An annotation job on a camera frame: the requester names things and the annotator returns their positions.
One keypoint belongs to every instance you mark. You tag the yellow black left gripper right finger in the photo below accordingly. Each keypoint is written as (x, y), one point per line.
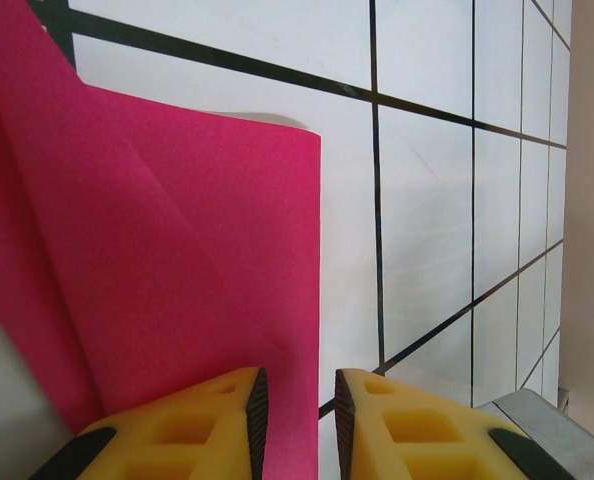
(417, 450)

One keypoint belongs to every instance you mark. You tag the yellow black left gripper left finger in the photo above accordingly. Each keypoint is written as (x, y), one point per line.
(202, 445)

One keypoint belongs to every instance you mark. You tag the pink cloth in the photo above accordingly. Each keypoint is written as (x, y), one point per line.
(152, 225)

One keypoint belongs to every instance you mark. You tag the aluminium corner post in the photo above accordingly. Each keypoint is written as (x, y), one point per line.
(567, 440)

